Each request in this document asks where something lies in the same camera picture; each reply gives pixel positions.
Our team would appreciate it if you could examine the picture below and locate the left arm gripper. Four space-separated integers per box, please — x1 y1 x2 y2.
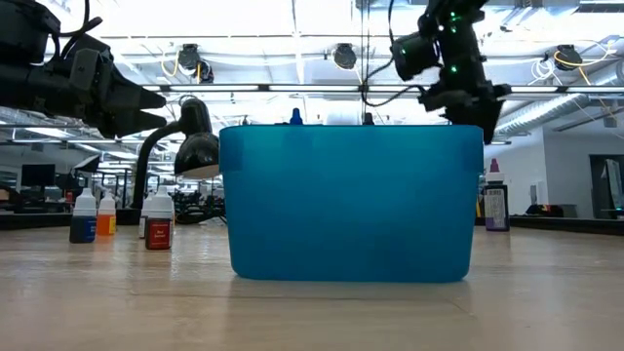
69 47 168 140

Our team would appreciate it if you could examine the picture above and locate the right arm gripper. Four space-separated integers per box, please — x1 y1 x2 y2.
419 81 512 145

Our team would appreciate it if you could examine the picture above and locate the large bottle purple tip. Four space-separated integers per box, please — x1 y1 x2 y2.
483 158 511 232

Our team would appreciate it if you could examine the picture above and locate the orange food coloring bottle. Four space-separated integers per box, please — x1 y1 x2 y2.
96 190 117 237

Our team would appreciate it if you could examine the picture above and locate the red food coloring bottle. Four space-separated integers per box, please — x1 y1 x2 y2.
144 187 175 251

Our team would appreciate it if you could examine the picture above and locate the dark blue food coloring bottle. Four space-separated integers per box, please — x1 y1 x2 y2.
69 187 98 244

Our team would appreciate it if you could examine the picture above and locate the teal translucent plastic bin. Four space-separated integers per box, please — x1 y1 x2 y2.
217 124 486 284

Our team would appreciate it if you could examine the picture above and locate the black tilted monitor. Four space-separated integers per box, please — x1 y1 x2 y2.
72 154 101 175

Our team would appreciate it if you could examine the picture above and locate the black desk lamp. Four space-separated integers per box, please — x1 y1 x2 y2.
116 96 221 225

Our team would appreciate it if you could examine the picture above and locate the black computer monitor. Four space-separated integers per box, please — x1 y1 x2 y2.
20 163 57 188

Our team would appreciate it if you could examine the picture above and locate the black bag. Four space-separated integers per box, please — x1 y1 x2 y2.
525 203 566 218

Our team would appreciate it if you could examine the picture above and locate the overhead light bar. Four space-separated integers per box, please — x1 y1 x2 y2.
140 82 624 95

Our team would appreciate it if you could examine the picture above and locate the dark glass doorway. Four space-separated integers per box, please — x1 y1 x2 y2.
588 153 624 219

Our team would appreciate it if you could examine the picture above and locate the silver ventilation duct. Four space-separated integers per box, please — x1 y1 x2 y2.
494 93 594 138

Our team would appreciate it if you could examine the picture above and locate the black ceiling cable reel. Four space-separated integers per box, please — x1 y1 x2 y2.
163 42 215 84
332 42 359 71
530 43 610 84

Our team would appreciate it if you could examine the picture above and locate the white wall box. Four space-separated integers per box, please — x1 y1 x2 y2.
529 179 550 206

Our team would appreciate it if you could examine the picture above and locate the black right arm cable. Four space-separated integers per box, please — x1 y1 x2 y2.
362 0 426 108

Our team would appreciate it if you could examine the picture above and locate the black aluminium rig frame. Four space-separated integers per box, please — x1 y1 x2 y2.
0 212 624 234

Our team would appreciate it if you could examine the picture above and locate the black hanging cable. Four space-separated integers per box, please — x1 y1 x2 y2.
359 0 371 126

